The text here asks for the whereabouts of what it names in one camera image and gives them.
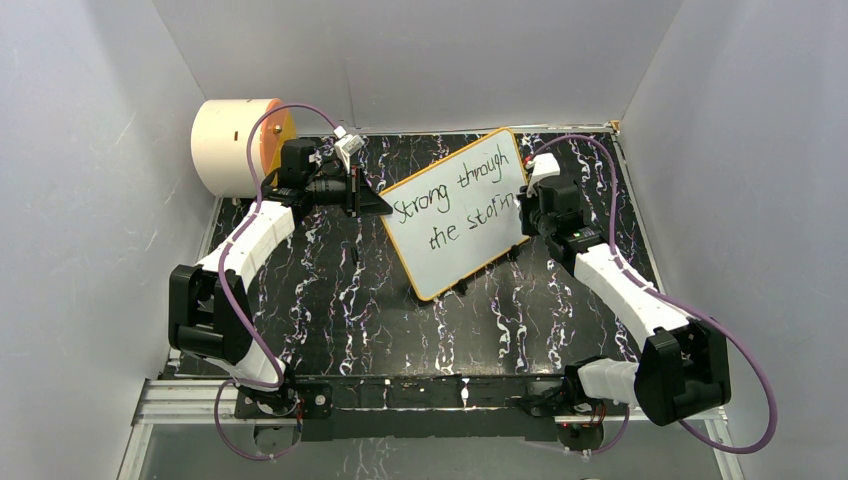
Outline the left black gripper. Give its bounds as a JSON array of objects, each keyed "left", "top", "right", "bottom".
[{"left": 306, "top": 164, "right": 393, "bottom": 220}]

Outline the yellow framed whiteboard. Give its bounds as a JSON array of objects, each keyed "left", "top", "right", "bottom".
[{"left": 381, "top": 128, "right": 528, "bottom": 301}]

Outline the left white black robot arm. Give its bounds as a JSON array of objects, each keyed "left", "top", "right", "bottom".
[{"left": 168, "top": 133, "right": 391, "bottom": 416}]

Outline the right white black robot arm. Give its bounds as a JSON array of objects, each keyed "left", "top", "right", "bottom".
[{"left": 518, "top": 177, "right": 731, "bottom": 426}]

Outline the cream cylindrical drum orange face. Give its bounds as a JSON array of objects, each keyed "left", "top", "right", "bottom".
[{"left": 190, "top": 98, "right": 297, "bottom": 198}]

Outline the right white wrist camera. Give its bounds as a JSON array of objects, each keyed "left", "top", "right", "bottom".
[{"left": 524, "top": 152, "right": 562, "bottom": 197}]

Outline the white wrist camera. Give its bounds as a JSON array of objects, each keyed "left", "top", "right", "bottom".
[
  {"left": 524, "top": 152, "right": 562, "bottom": 197},
  {"left": 333, "top": 125, "right": 365, "bottom": 160}
]

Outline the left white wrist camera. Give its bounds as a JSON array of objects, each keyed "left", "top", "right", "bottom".
[{"left": 333, "top": 125, "right": 365, "bottom": 160}]

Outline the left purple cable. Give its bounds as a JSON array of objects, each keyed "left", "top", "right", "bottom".
[{"left": 213, "top": 102, "right": 340, "bottom": 462}]

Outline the purple cable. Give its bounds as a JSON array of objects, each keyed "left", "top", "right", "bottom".
[
  {"left": 213, "top": 102, "right": 340, "bottom": 462},
  {"left": 526, "top": 134, "right": 778, "bottom": 456}
]

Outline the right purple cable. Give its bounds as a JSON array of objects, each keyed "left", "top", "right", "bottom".
[{"left": 526, "top": 134, "right": 778, "bottom": 456}]

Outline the aluminium front frame rail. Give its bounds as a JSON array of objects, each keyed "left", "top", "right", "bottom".
[{"left": 119, "top": 376, "right": 742, "bottom": 479}]

